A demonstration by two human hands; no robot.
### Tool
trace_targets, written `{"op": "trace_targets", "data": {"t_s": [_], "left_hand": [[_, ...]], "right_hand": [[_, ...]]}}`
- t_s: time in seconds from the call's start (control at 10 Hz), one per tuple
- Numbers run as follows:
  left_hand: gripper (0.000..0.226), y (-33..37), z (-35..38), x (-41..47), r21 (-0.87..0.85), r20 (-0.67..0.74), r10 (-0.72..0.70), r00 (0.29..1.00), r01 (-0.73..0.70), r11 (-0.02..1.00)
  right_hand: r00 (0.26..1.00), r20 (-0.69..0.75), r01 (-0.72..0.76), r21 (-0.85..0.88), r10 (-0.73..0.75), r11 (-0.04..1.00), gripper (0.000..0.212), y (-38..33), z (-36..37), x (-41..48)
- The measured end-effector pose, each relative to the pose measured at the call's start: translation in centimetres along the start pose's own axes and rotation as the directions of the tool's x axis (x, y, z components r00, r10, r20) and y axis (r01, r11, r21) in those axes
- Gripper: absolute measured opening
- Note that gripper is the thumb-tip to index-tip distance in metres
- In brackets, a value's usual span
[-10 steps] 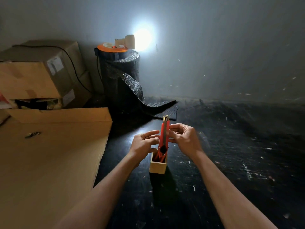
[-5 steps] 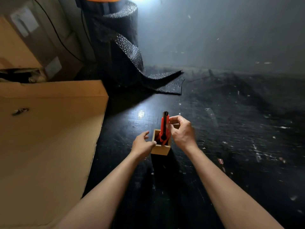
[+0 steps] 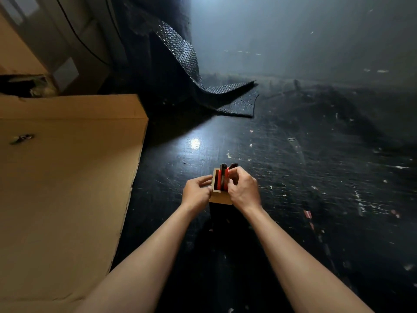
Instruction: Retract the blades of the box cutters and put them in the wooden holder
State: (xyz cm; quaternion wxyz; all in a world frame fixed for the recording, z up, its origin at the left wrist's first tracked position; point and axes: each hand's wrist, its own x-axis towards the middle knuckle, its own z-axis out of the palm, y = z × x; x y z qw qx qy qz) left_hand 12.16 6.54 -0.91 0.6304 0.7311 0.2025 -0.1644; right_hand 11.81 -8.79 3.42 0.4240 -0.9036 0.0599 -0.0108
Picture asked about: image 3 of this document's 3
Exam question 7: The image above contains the person's left forearm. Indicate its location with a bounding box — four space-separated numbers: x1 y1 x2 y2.
73 204 204 313

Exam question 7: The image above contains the white label sticker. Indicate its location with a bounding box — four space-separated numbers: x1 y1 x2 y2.
52 57 80 93

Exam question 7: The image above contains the small brown cardboard box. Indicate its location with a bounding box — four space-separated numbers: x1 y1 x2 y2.
209 168 233 206

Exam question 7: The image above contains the person's right hand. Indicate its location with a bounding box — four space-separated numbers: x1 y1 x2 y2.
227 166 263 215

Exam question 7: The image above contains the person's right forearm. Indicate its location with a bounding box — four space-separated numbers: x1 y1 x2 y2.
243 205 375 313

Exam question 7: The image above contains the crumpled clear plastic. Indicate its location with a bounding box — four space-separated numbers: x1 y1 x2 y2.
7 75 58 98

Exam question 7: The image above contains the thin black cable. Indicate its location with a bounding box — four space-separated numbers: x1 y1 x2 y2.
53 0 110 66

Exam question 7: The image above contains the large flat cardboard sheet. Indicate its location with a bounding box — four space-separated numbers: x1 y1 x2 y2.
0 94 149 313

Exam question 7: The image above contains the big brown cardboard box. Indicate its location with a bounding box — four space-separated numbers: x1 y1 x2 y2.
0 0 112 97

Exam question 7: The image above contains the black bubble wrap sheet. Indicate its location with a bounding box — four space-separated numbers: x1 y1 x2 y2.
123 2 260 118

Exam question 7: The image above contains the person's left hand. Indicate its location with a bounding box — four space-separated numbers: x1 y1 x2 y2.
181 175 214 215

